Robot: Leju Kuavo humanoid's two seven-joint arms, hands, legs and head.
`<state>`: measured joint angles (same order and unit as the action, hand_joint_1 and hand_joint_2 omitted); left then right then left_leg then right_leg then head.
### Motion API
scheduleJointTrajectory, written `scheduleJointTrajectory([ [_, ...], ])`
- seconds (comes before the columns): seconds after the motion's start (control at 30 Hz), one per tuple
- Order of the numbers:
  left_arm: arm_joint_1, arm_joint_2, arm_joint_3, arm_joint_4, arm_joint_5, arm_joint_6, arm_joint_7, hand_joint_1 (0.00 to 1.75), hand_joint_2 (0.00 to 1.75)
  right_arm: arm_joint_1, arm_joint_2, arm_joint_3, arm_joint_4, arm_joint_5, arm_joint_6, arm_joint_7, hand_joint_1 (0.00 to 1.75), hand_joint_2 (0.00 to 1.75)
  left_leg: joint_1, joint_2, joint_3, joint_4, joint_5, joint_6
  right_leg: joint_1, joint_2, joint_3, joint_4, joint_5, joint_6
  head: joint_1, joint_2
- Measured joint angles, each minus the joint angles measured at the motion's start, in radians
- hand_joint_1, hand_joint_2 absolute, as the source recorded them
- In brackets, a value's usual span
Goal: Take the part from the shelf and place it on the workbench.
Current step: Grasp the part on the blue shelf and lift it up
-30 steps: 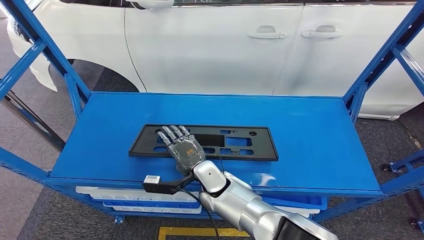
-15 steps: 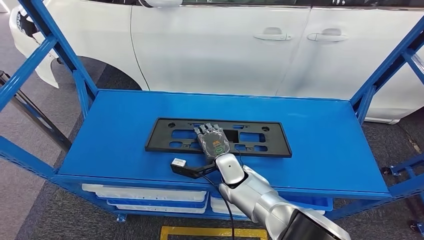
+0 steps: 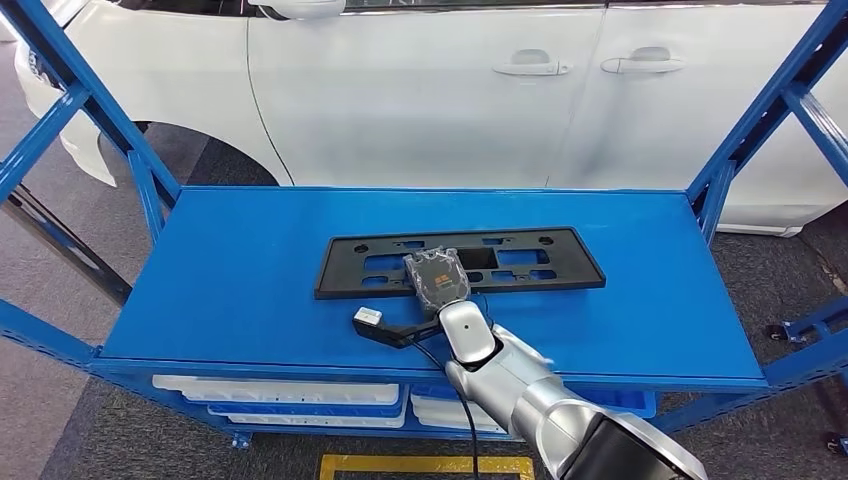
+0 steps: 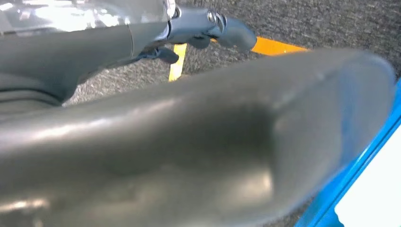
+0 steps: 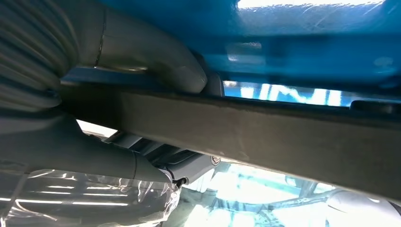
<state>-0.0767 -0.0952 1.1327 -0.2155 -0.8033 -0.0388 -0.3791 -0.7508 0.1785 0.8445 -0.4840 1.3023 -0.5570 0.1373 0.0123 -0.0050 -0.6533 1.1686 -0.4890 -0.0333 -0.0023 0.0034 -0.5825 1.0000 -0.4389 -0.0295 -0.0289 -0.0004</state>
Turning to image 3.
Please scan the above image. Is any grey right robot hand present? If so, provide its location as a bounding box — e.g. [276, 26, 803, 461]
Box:
[402, 246, 474, 319]

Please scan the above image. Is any black plastic panel part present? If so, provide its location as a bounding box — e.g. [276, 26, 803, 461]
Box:
[314, 226, 607, 301]

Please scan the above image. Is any blue metal shelf rack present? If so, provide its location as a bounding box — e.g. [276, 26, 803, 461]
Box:
[0, 0, 848, 458]

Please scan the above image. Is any white plastic tray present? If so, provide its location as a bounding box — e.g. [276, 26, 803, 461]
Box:
[152, 374, 401, 407]
[415, 415, 510, 437]
[410, 394, 495, 420]
[225, 411, 407, 430]

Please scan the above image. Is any yellow floor tape square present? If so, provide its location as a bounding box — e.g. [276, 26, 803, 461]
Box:
[319, 454, 535, 480]

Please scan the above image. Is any white car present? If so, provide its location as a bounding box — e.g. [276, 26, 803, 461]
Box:
[13, 0, 848, 238]

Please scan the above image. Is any blue trolley with casters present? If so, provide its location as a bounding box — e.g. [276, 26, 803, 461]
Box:
[765, 296, 848, 458]

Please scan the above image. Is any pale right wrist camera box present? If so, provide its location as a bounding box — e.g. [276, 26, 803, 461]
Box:
[352, 305, 386, 330]

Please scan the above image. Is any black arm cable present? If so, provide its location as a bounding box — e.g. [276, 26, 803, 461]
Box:
[409, 339, 482, 480]

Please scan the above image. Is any stanchion post with round base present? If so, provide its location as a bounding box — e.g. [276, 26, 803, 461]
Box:
[0, 184, 134, 308]

